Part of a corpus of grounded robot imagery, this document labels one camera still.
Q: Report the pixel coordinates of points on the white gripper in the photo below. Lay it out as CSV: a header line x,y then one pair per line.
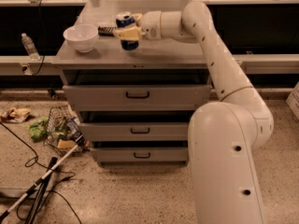
x,y
151,24

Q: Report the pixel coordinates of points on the blue pepsi can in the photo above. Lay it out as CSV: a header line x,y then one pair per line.
x,y
126,30

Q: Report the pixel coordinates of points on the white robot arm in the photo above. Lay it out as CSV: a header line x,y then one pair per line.
x,y
221,134

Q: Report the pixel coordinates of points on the white bowl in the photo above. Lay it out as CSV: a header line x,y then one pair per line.
x,y
81,37

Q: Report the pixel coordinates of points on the grey drawer cabinet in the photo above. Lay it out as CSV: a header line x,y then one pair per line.
x,y
160,62

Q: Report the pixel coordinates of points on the top grey drawer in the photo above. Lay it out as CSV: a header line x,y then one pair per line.
x,y
136,97

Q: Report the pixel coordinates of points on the grey drawer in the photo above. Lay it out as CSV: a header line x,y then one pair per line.
x,y
134,154
136,97
173,131

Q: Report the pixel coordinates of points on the clear plastic water bottle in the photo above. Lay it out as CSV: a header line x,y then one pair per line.
x,y
30,47

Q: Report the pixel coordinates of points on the middle grey drawer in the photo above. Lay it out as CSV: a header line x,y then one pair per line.
x,y
173,131

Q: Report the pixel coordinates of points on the white black stick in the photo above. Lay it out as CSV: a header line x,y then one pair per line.
x,y
41,180

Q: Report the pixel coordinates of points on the bottom grey drawer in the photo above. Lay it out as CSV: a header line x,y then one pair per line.
x,y
134,154

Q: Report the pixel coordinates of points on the green chip bag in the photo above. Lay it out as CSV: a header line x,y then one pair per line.
x,y
37,129

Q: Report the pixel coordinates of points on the brown snack bag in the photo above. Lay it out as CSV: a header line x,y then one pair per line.
x,y
15,115

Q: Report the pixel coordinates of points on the white box corner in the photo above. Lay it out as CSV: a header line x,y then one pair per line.
x,y
293,100

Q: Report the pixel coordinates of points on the wire basket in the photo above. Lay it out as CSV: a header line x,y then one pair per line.
x,y
62,131

